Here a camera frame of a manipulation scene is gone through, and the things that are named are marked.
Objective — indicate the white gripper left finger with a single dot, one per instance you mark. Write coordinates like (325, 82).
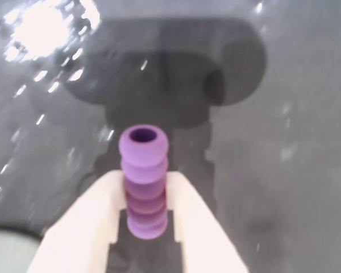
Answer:
(82, 221)

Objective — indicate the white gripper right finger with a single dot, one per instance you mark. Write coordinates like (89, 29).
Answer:
(201, 233)

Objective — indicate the purple ribbed pen grip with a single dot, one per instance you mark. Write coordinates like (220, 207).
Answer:
(143, 170)

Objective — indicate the black table mat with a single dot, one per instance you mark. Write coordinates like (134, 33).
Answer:
(272, 170)

